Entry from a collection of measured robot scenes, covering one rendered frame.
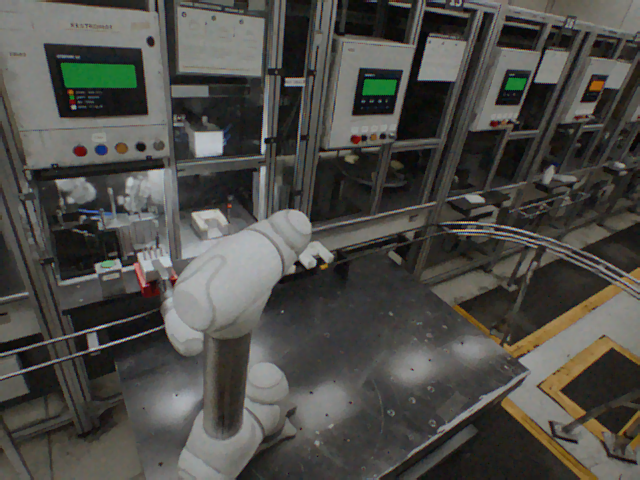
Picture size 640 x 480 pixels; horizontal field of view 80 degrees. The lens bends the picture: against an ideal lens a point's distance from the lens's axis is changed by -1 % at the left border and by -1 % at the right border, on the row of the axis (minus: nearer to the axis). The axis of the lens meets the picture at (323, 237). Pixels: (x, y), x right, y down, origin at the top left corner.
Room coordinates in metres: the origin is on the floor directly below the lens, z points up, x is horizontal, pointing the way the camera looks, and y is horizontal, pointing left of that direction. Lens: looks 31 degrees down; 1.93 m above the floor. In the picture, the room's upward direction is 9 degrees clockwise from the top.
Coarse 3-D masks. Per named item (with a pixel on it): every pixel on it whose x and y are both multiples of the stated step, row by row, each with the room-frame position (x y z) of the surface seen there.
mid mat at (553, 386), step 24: (576, 360) 2.01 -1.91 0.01; (600, 360) 2.04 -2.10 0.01; (624, 360) 2.08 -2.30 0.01; (552, 384) 1.75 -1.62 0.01; (576, 384) 1.78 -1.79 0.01; (600, 384) 1.81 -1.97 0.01; (624, 384) 1.84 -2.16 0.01; (576, 408) 1.59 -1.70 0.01; (624, 408) 1.64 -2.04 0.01; (600, 432) 1.45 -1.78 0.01
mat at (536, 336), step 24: (600, 240) 4.00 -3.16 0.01; (624, 240) 4.10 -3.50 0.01; (552, 264) 3.29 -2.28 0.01; (576, 264) 3.35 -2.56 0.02; (624, 264) 3.51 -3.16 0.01; (528, 288) 2.81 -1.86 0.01; (552, 288) 2.86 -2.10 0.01; (576, 288) 2.92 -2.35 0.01; (600, 288) 2.98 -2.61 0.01; (480, 312) 2.37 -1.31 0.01; (504, 312) 2.42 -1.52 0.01; (528, 312) 2.47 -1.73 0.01; (552, 312) 2.51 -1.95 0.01; (576, 312) 2.56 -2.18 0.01; (528, 336) 2.18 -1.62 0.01; (552, 336) 2.23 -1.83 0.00
